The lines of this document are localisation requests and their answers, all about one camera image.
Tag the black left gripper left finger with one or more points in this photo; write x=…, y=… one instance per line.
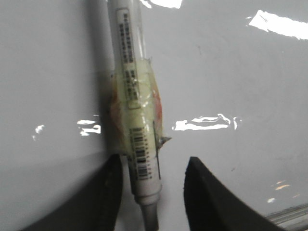
x=93, y=208

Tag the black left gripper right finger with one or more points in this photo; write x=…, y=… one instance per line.
x=211, y=206

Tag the white black whiteboard marker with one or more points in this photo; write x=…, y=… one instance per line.
x=136, y=107

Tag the white whiteboard with metal frame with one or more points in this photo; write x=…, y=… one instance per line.
x=233, y=80

